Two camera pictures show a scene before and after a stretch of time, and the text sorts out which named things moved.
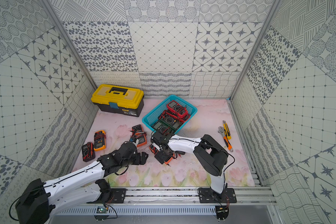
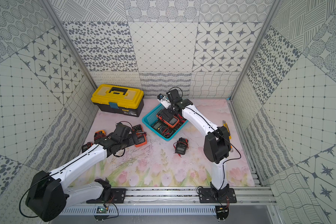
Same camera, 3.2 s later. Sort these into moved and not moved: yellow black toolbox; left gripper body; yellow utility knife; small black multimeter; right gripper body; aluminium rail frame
Moved: small black multimeter; left gripper body; right gripper body
Not moved: aluminium rail frame; yellow utility knife; yellow black toolbox
